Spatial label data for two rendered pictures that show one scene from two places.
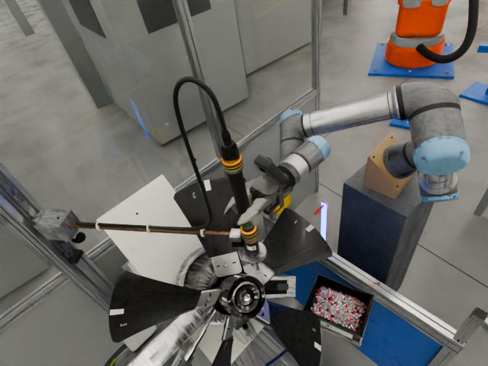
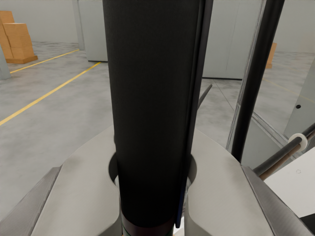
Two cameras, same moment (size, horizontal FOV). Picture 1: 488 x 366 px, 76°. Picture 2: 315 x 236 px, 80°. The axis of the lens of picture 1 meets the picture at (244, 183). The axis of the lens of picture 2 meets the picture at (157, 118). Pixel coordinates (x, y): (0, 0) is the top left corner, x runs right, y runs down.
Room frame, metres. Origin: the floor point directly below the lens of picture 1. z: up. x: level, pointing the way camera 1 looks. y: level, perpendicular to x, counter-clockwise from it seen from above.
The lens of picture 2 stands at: (0.56, -0.05, 1.55)
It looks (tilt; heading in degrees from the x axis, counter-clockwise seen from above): 28 degrees down; 123
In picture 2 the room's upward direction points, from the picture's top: 2 degrees clockwise
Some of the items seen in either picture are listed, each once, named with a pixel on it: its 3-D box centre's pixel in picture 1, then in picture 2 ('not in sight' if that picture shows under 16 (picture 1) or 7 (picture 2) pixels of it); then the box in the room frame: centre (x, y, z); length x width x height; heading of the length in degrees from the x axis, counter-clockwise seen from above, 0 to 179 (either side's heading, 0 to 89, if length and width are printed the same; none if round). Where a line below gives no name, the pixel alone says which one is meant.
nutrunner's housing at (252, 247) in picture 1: (243, 208); not in sight; (0.51, 0.01, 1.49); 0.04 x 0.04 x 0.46
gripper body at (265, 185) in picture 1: (273, 188); not in sight; (0.58, -0.07, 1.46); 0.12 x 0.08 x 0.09; 126
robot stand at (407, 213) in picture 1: (377, 243); not in sight; (0.92, -0.65, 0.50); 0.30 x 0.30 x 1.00; 32
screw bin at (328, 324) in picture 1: (338, 306); not in sight; (0.49, -0.25, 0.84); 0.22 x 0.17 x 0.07; 52
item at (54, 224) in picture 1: (57, 224); not in sight; (0.72, 0.61, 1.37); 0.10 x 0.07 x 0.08; 71
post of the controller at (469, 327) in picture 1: (469, 326); not in sight; (0.30, -0.59, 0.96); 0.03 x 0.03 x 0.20; 36
